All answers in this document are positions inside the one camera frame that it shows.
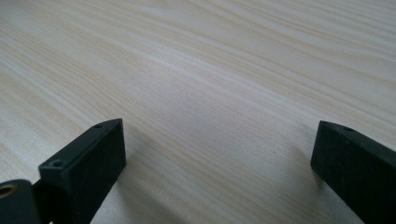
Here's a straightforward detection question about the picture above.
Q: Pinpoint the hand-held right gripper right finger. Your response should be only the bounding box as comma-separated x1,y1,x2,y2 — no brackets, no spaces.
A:
310,119,396,224

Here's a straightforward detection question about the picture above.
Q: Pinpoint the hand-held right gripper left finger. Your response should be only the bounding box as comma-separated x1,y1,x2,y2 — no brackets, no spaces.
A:
33,118,127,224

